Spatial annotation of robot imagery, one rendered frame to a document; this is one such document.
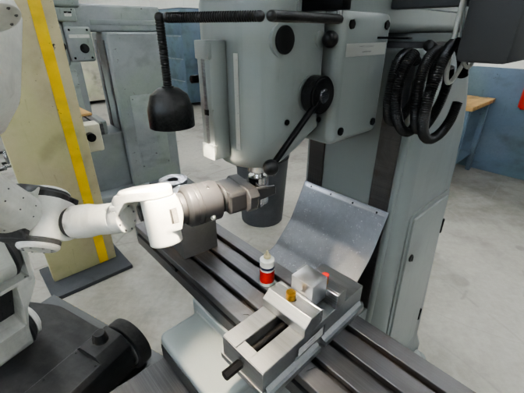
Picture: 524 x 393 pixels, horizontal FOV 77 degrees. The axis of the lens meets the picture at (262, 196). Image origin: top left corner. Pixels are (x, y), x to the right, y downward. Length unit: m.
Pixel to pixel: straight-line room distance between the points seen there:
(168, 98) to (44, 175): 1.90
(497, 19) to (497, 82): 4.12
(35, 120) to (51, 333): 1.25
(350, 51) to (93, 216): 0.61
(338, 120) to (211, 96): 0.28
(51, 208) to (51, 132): 1.55
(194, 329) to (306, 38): 0.78
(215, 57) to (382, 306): 0.96
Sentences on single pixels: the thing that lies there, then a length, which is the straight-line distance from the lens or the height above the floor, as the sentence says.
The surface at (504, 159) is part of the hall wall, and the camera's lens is 4.91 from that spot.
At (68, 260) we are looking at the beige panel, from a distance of 2.66.
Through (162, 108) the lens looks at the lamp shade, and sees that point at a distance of 0.53.
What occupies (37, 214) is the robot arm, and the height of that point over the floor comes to 1.24.
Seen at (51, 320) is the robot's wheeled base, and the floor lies 0.57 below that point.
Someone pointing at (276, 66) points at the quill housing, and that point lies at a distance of 0.60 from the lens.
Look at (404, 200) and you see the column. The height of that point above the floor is 1.13.
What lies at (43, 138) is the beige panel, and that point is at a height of 1.00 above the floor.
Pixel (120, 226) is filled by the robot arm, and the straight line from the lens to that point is 0.71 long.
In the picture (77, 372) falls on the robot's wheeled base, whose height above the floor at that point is 0.59.
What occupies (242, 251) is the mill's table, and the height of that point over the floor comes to 0.93.
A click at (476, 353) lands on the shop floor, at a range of 2.29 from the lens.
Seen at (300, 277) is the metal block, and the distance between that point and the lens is 0.75.
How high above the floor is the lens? 1.56
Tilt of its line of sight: 27 degrees down
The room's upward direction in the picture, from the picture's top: straight up
